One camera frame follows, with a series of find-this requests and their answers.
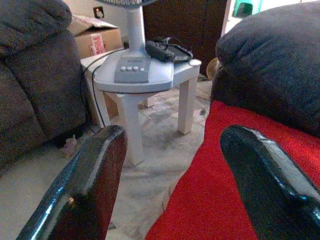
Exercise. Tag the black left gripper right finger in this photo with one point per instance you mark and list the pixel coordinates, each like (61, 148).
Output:
(270, 190)

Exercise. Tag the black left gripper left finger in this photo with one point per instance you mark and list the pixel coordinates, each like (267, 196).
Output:
(87, 185)

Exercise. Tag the red pillow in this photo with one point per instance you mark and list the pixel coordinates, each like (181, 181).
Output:
(210, 190)

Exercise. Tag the brown fabric sofa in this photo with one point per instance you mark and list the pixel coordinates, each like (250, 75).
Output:
(37, 80)
(272, 70)

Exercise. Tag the grey standing fan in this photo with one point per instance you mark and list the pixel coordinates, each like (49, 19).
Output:
(136, 72)

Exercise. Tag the white side table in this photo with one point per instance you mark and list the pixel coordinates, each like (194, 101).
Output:
(186, 100)

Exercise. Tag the round gold object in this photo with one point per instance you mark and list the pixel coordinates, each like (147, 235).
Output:
(213, 68)

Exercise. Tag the small white round lid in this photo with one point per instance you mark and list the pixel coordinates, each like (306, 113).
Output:
(195, 62)

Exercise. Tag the cardboard box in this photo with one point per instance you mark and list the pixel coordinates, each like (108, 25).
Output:
(97, 35)

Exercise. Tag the black remote control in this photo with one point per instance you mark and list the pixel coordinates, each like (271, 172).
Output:
(158, 51)

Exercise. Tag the black flat tray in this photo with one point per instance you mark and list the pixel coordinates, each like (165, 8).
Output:
(181, 53)

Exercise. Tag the green plastic item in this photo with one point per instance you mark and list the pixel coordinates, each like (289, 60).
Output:
(246, 7)

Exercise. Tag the dark wooden cupboard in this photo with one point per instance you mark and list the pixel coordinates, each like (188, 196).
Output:
(185, 22)

